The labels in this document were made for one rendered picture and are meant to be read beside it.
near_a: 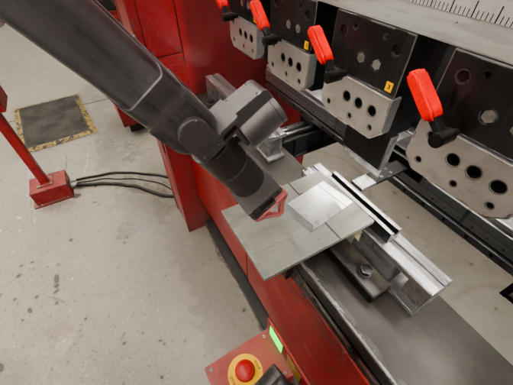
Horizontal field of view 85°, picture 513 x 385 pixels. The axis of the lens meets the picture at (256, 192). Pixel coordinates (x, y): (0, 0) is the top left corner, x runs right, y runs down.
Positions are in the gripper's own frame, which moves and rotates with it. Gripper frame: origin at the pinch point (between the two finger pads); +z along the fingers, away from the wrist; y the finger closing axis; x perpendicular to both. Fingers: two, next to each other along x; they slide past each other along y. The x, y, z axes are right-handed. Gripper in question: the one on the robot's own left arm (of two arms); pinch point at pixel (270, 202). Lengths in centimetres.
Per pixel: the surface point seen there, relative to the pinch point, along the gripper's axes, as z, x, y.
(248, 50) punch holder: -1.2, -20.8, 39.0
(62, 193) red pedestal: 54, 111, 156
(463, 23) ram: -16.1, -29.8, -10.0
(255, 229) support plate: 4.7, 6.1, 0.8
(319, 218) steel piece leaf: 11.1, -5.0, -3.4
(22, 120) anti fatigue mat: 44, 135, 287
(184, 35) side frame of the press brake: 5, -15, 85
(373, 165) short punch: 7.5, -19.2, -4.3
